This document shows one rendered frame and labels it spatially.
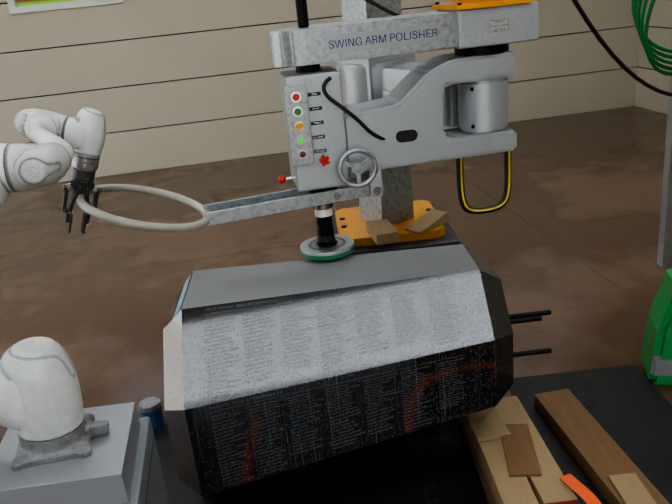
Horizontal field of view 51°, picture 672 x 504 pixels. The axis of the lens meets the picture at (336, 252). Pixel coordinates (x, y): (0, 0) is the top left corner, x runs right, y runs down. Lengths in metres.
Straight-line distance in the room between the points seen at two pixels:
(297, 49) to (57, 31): 6.28
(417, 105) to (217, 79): 6.02
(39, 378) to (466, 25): 1.80
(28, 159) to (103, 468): 0.81
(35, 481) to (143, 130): 7.07
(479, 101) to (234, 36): 5.98
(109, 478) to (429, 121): 1.65
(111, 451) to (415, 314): 1.15
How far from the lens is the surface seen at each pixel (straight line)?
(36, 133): 2.46
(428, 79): 2.65
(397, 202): 3.36
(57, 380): 1.78
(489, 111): 2.76
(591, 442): 3.08
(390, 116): 2.63
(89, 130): 2.59
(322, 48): 2.54
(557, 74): 9.53
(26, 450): 1.89
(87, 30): 8.59
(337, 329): 2.46
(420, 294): 2.52
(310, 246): 2.79
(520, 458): 2.76
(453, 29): 2.65
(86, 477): 1.79
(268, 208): 2.67
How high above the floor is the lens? 1.89
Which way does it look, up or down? 21 degrees down
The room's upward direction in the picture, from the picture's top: 6 degrees counter-clockwise
